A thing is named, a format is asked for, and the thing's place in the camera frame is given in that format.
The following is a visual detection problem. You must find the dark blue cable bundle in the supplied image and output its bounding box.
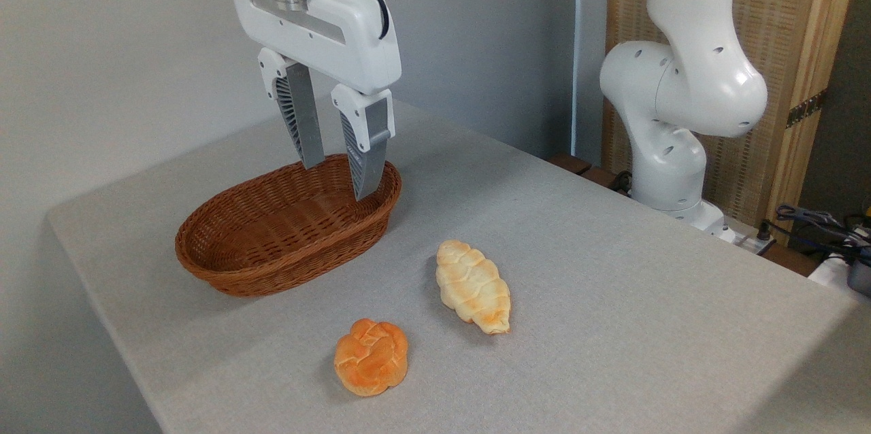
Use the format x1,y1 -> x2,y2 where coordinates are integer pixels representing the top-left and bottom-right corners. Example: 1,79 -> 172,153
774,203 -> 871,266

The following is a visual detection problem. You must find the brown wicker basket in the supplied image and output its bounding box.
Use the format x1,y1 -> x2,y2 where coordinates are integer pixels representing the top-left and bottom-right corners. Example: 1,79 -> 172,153
175,153 -> 403,298

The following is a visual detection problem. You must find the long pale braided bread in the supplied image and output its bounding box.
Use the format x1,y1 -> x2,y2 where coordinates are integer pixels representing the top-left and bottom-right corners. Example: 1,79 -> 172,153
435,239 -> 512,336

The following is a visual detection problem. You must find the wooden woven screen panel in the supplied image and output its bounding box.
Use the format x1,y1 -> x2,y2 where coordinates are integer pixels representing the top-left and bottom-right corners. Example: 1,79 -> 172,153
604,0 -> 866,246

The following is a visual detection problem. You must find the round orange bread roll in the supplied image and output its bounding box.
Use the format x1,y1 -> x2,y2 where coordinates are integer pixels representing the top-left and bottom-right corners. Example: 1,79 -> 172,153
333,318 -> 410,398

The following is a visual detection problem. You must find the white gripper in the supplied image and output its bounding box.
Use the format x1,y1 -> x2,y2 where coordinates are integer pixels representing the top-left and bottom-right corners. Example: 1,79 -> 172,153
228,0 -> 403,202

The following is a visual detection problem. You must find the brown wooden base board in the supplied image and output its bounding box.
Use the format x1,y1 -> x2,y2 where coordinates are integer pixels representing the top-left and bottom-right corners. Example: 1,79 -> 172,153
547,153 -> 635,198

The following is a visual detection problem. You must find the black screen hinge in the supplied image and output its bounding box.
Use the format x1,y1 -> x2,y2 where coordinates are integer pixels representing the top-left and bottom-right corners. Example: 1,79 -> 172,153
785,88 -> 829,129

